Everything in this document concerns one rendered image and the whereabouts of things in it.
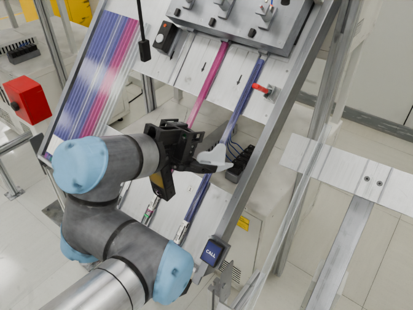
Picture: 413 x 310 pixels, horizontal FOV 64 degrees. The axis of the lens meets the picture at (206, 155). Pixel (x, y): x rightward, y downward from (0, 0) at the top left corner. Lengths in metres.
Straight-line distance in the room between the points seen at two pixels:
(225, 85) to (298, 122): 0.67
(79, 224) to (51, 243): 1.38
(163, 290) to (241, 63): 0.57
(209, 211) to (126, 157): 0.36
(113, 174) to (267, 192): 0.72
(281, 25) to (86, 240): 0.57
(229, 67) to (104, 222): 0.51
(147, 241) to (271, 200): 0.70
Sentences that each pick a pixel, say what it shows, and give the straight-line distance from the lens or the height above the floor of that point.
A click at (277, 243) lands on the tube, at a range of 0.67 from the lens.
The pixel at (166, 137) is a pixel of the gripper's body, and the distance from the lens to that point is 0.57.
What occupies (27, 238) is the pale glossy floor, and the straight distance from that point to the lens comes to 1.97.
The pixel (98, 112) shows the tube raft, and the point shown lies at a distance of 1.05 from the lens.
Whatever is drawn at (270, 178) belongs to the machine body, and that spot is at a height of 0.62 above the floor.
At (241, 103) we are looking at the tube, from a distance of 0.79.
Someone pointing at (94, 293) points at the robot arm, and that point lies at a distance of 0.41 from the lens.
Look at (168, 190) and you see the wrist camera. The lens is 0.65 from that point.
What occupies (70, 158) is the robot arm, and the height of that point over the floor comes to 1.15.
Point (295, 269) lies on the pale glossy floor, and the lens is 1.71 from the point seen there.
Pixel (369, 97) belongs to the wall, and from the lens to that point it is 2.60.
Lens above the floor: 1.44
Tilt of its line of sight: 41 degrees down
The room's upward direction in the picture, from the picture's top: straight up
